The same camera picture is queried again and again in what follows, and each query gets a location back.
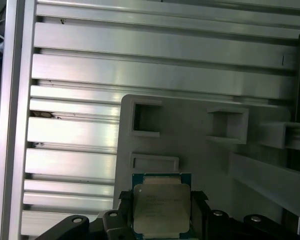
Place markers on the grey parts rack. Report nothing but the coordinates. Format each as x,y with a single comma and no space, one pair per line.
190,150

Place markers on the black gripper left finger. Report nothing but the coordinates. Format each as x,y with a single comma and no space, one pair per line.
115,225

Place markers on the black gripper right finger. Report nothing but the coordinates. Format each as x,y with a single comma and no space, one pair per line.
215,225

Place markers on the silver CPU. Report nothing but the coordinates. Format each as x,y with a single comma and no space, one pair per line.
162,207

